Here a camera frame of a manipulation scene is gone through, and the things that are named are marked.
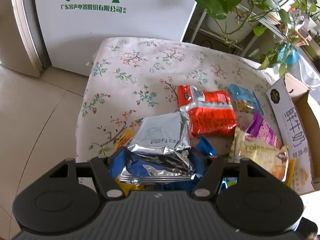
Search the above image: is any light blue snack packet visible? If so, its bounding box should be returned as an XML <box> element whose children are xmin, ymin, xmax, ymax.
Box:
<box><xmin>228</xmin><ymin>84</ymin><xmax>264</xmax><ymax>117</ymax></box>

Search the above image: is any red snack packet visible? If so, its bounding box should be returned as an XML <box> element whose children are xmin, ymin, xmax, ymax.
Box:
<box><xmin>176</xmin><ymin>85</ymin><xmax>237</xmax><ymax>138</ymax></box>

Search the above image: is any silver foil snack packet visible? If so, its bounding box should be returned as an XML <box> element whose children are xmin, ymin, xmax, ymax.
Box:
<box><xmin>119</xmin><ymin>111</ymin><xmax>198</xmax><ymax>183</ymax></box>

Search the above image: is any wicker basket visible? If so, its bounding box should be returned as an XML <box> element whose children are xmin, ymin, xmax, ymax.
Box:
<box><xmin>290</xmin><ymin>27</ymin><xmax>313</xmax><ymax>47</ymax></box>

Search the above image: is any blue watering can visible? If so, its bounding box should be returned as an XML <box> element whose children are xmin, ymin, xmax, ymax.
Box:
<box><xmin>277</xmin><ymin>44</ymin><xmax>300</xmax><ymax>65</ymax></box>

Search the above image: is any white freezer green tree print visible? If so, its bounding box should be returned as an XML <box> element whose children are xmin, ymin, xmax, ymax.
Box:
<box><xmin>32</xmin><ymin>0</ymin><xmax>208</xmax><ymax>73</ymax></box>

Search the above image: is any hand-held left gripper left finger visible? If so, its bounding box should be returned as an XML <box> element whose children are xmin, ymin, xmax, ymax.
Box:
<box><xmin>49</xmin><ymin>147</ymin><xmax>125</xmax><ymax>200</ymax></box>

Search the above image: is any white cardboard box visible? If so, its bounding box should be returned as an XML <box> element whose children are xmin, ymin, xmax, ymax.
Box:
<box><xmin>265</xmin><ymin>72</ymin><xmax>320</xmax><ymax>195</ymax></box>

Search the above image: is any yellow snack packet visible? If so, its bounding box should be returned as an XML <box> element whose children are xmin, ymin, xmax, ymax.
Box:
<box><xmin>113</xmin><ymin>128</ymin><xmax>144</xmax><ymax>193</ymax></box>

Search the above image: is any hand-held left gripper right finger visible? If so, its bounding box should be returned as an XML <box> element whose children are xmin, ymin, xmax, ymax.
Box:
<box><xmin>190</xmin><ymin>147</ymin><xmax>263</xmax><ymax>200</ymax></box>

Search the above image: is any silver refrigerator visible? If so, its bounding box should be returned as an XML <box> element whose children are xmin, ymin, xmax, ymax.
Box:
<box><xmin>0</xmin><ymin>0</ymin><xmax>50</xmax><ymax>78</ymax></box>

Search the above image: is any floral cloth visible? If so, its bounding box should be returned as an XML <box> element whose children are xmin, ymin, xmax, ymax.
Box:
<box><xmin>75</xmin><ymin>37</ymin><xmax>283</xmax><ymax>180</ymax></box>

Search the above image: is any white metal plant stand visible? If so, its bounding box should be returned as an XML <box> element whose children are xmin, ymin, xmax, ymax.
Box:
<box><xmin>190</xmin><ymin>5</ymin><xmax>265</xmax><ymax>58</ymax></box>

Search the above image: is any purple snack packet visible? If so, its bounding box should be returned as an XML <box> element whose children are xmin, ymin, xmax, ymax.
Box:
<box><xmin>245</xmin><ymin>110</ymin><xmax>284</xmax><ymax>150</ymax></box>

